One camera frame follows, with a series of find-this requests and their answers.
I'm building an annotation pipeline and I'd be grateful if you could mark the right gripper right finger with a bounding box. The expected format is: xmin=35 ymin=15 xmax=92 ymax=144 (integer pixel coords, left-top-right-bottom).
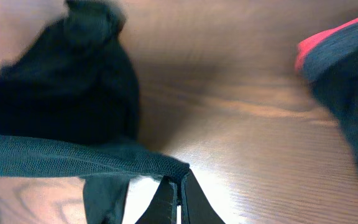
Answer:
xmin=181 ymin=170 xmax=225 ymax=224

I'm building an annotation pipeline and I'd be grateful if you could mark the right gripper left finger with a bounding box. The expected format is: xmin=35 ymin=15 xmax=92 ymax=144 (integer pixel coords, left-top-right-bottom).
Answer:
xmin=135 ymin=177 xmax=178 ymax=224

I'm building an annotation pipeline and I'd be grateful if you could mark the black t-shirt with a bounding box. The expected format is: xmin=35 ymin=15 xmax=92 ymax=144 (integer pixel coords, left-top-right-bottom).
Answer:
xmin=0 ymin=1 xmax=190 ymax=223

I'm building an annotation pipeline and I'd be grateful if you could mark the dark garment with red trim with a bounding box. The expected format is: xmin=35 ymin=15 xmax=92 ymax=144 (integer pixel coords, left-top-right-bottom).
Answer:
xmin=295 ymin=18 xmax=358 ymax=167

